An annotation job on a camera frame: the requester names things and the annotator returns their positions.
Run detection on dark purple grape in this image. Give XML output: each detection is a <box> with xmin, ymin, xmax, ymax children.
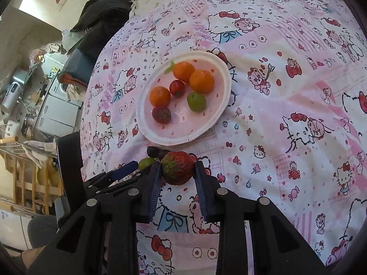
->
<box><xmin>147</xmin><ymin>146</ymin><xmax>170</xmax><ymax>159</ymax></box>

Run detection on pink strawberry-print plate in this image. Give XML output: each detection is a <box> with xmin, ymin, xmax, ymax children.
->
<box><xmin>136</xmin><ymin>51</ymin><xmax>233</xmax><ymax>146</ymax></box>

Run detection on black jacket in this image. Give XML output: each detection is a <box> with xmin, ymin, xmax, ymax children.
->
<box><xmin>70</xmin><ymin>0</ymin><xmax>134</xmax><ymax>61</ymax></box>

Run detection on red cherry tomato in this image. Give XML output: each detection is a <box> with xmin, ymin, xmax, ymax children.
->
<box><xmin>169</xmin><ymin>80</ymin><xmax>185</xmax><ymax>98</ymax></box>

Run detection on white kitchen cabinet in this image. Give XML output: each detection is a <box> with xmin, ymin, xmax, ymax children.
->
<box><xmin>33</xmin><ymin>83</ymin><xmax>83</xmax><ymax>141</ymax></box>

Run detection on steel pot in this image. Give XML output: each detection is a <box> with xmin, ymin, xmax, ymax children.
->
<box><xmin>21</xmin><ymin>113</ymin><xmax>36</xmax><ymax>138</ymax></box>

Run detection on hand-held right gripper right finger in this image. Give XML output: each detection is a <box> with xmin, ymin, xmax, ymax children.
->
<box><xmin>194</xmin><ymin>161</ymin><xmax>327</xmax><ymax>275</ymax></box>

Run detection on pink bag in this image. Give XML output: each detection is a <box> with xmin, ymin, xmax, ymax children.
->
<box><xmin>29</xmin><ymin>44</ymin><xmax>48</xmax><ymax>63</ymax></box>

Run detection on large red strawberry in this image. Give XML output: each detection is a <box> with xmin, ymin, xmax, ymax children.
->
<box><xmin>161</xmin><ymin>151</ymin><xmax>195</xmax><ymax>186</ymax></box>

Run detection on silver kettle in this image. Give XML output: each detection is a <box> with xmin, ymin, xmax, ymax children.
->
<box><xmin>1</xmin><ymin>82</ymin><xmax>23</xmax><ymax>115</ymax></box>

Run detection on green grape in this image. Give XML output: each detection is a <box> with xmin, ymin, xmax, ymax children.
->
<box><xmin>187</xmin><ymin>92</ymin><xmax>207</xmax><ymax>112</ymax></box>
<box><xmin>138</xmin><ymin>157</ymin><xmax>155</xmax><ymax>171</ymax></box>

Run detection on person's bare leg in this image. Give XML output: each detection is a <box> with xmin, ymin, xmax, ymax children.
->
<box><xmin>21</xmin><ymin>246</ymin><xmax>48</xmax><ymax>267</ymax></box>

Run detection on dark grey shorts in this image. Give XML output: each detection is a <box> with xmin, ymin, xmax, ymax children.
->
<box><xmin>27</xmin><ymin>214</ymin><xmax>59</xmax><ymax>248</ymax></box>

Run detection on white cloth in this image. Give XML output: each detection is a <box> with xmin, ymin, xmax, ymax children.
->
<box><xmin>24</xmin><ymin>142</ymin><xmax>58</xmax><ymax>168</ymax></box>

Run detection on blue-grey armchair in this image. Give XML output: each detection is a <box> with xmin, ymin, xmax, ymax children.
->
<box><xmin>57</xmin><ymin>49</ymin><xmax>99</xmax><ymax>88</ymax></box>

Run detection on pink cartoon-print blanket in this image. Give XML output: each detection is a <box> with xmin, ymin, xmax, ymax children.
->
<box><xmin>79</xmin><ymin>0</ymin><xmax>367</xmax><ymax>275</ymax></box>

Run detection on wooden rack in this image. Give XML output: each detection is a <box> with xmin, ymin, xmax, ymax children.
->
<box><xmin>0</xmin><ymin>136</ymin><xmax>64</xmax><ymax>215</ymax></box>

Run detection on white plastic bag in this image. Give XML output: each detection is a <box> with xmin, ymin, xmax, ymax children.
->
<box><xmin>61</xmin><ymin>30</ymin><xmax>83</xmax><ymax>55</ymax></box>

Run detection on orange tangerine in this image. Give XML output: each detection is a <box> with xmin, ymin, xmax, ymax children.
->
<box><xmin>189</xmin><ymin>69</ymin><xmax>215</xmax><ymax>94</ymax></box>
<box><xmin>173</xmin><ymin>61</ymin><xmax>195</xmax><ymax>82</ymax></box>
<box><xmin>149</xmin><ymin>86</ymin><xmax>171</xmax><ymax>107</ymax></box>

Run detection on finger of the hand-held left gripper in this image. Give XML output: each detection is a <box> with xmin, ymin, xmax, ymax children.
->
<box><xmin>96</xmin><ymin>168</ymin><xmax>150</xmax><ymax>198</ymax></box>
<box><xmin>84</xmin><ymin>161</ymin><xmax>139</xmax><ymax>188</ymax></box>

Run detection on beige towel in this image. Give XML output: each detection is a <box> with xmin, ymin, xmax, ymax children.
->
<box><xmin>65</xmin><ymin>84</ymin><xmax>86</xmax><ymax>102</ymax></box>

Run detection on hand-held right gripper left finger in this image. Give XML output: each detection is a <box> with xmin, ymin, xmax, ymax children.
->
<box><xmin>26</xmin><ymin>161</ymin><xmax>164</xmax><ymax>275</ymax></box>

